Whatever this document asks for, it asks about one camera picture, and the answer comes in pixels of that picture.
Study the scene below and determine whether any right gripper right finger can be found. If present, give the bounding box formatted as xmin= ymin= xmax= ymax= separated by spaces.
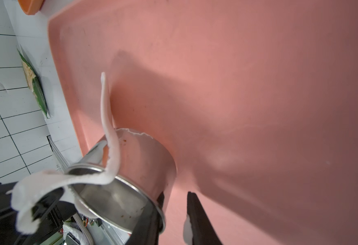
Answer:
xmin=186 ymin=192 xmax=222 ymax=245

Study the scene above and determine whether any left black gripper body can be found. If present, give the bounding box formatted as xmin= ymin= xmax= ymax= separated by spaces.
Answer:
xmin=0 ymin=182 xmax=77 ymax=245

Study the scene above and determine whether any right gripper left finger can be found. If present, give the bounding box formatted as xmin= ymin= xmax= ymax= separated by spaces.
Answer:
xmin=126 ymin=192 xmax=165 ymax=245

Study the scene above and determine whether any white dough scrap strip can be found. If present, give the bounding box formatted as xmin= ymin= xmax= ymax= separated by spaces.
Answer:
xmin=10 ymin=72 xmax=120 ymax=235

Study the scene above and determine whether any round metal cutter ring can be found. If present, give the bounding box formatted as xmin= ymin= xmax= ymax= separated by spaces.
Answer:
xmin=63 ymin=128 xmax=178 ymax=235

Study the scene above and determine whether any pink plastic tray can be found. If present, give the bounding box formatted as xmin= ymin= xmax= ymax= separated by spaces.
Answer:
xmin=48 ymin=1 xmax=358 ymax=245

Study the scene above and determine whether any green yellow packet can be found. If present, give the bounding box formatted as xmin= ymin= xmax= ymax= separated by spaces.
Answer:
xmin=17 ymin=50 xmax=50 ymax=119

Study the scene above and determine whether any orange plastic tray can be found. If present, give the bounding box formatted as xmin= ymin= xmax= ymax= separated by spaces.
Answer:
xmin=18 ymin=0 xmax=45 ymax=15

